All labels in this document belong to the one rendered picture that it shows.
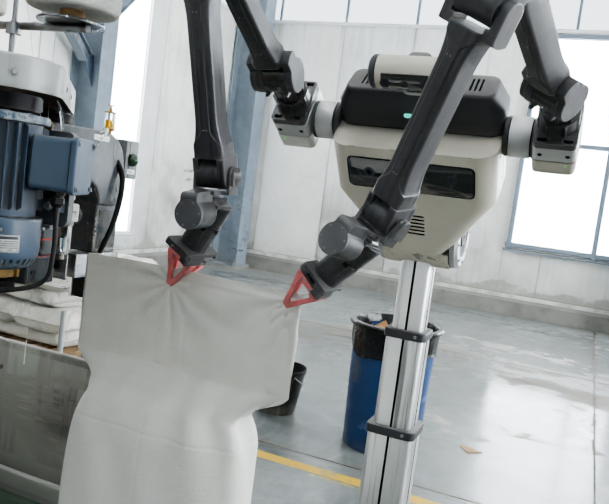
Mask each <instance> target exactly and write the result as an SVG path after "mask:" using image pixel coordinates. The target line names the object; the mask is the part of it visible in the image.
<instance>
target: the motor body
mask: <svg viewBox="0 0 609 504"><path fill-rule="evenodd" d="M44 127H51V119H49V118H46V117H42V116H37V115H32V114H27V113H21V112H15V111H9V110H2V109H0V270H12V269H21V268H25V267H28V266H30V265H31V264H32V263H33V262H34V261H35V259H36V258H37V257H38V254H39V247H40V239H41V231H44V229H45V228H44V227H42V222H43V219H42V218H41V217H39V216H35V214H36V204H37V199H43V190H40V189H33V188H30V187H29V185H28V182H27V181H26V174H27V163H28V152H29V142H30V140H32V138H33V136H34V135H35V134H39V135H48V136H49V130H47V129H45V128H44Z"/></svg>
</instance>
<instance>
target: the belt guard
mask: <svg viewBox="0 0 609 504"><path fill-rule="evenodd" d="M0 88H7V89H11V90H12V91H13V92H18V93H23V94H28V95H33V96H37V97H40V98H42V100H44V102H43V111H48V108H49V112H54V113H59V109H58V106H57V104H56V102H55V101H54V100H57V101H59V103H60V105H61V108H62V112H63V114H66V115H74V105H75V95H76V92H75V89H74V87H73V85H72V83H71V80H70V78H69V76H68V74H67V71H66V69H65V68H64V67H63V66H61V65H59V64H57V63H54V62H51V61H48V60H44V59H41V58H37V57H33V56H28V55H24V54H19V53H14V52H9V51H3V50H0Z"/></svg>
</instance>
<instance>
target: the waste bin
mask: <svg viewBox="0 0 609 504"><path fill-rule="evenodd" d="M393 317H394V314H390V313H378V312H362V313H356V314H353V315H352V316H351V318H350V320H351V322H352V323H353V327H352V354H351V363H350V372H349V381H348V390H347V399H346V409H345V418H344V427H343V436H342V438H343V441H344V442H345V444H346V445H348V446H349V447H350V448H352V449H354V450H356V451H358V452H361V453H365V446H366V439H367V432H368V431H367V430H366V424H367V421H368V420H369V419H370V418H371V417H372V416H373V415H375V410H376V403H377V396H378V389H379V382H380V375H381V368H382V361H383V354H384V347H385V340H386V335H384V329H385V328H381V327H377V326H375V325H376V324H379V323H381V322H383V321H385V320H386V321H387V324H388V325H389V324H391V323H393ZM372 324H373V325H372ZM427 328H430V329H432V330H433V336H432V338H431V339H430V340H429V347H428V354H427V360H426V367H425V374H424V381H423V387H422V394H421V401H420V407H419V414H418V420H420V421H422V422H423V419H424V414H425V408H426V403H427V397H428V391H429V386H430V380H431V374H432V369H433V363H434V358H436V355H437V350H438V345H439V340H440V336H443V334H444V329H443V328H442V327H440V326H439V325H437V324H434V323H432V322H429V321H428V323H427Z"/></svg>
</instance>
